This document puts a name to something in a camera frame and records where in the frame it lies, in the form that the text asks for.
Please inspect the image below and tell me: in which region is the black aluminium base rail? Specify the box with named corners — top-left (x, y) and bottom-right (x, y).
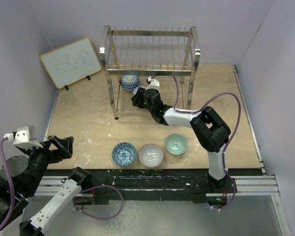
top-left (39, 168), bottom-right (278, 205)

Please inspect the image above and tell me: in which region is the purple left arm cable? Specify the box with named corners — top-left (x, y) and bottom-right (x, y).
top-left (0, 137), bottom-right (17, 234)

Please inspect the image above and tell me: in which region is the red zigzag patterned bowl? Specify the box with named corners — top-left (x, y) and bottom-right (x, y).
top-left (120, 75), bottom-right (140, 91)

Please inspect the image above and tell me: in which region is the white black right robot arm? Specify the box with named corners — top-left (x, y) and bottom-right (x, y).
top-left (131, 87), bottom-right (231, 192)

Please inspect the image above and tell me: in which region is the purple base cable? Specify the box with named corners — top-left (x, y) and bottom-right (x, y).
top-left (72, 184), bottom-right (124, 220)
top-left (210, 172), bottom-right (238, 211)

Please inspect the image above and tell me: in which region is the small whiteboard yellow frame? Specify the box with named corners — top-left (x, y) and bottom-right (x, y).
top-left (39, 37), bottom-right (102, 89)

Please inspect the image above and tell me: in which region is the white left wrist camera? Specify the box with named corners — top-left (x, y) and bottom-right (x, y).
top-left (3, 125), bottom-right (43, 149)

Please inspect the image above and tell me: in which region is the blue floral bowl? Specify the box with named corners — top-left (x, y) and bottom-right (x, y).
top-left (132, 86), bottom-right (146, 96)

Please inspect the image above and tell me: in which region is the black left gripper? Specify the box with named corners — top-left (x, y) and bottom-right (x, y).
top-left (20, 134), bottom-right (73, 193)

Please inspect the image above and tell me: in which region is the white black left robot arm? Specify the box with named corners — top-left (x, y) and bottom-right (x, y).
top-left (0, 132), bottom-right (91, 236)

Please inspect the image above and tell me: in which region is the light green celadon bowl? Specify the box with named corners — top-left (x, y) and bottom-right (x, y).
top-left (165, 133), bottom-right (188, 155)

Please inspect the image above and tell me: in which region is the white red rimmed bowl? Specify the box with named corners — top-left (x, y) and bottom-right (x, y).
top-left (139, 144), bottom-right (164, 168)

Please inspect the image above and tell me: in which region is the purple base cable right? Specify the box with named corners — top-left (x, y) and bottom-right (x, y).
top-left (210, 172), bottom-right (238, 211)

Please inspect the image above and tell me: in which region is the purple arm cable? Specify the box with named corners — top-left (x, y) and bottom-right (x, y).
top-left (172, 75), bottom-right (242, 173)
top-left (0, 137), bottom-right (17, 234)

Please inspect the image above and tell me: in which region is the blue patterned bowl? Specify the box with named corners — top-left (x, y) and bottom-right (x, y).
top-left (112, 142), bottom-right (137, 166)

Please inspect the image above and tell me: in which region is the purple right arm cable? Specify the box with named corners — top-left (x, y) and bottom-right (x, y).
top-left (172, 75), bottom-right (242, 173)

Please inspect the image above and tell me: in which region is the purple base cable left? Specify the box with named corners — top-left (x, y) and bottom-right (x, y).
top-left (72, 184), bottom-right (124, 220)

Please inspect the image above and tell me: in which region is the stainless steel dish rack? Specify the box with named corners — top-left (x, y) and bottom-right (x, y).
top-left (99, 25), bottom-right (201, 119)

